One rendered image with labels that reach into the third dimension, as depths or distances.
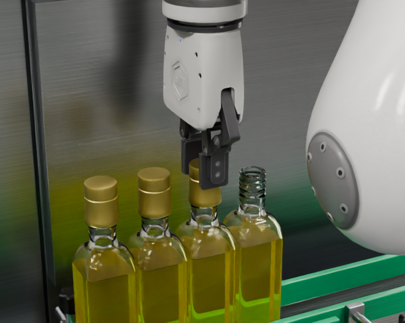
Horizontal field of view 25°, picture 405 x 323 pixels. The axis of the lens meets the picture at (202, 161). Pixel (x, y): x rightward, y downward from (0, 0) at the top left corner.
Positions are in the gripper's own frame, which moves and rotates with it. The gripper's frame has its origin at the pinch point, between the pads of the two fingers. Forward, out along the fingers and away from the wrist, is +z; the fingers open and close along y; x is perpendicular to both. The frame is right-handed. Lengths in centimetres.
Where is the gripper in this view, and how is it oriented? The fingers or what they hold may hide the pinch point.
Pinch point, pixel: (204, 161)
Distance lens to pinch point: 98.1
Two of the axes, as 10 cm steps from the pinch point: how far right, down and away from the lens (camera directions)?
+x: 9.0, -1.7, 4.0
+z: 0.0, 9.2, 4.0
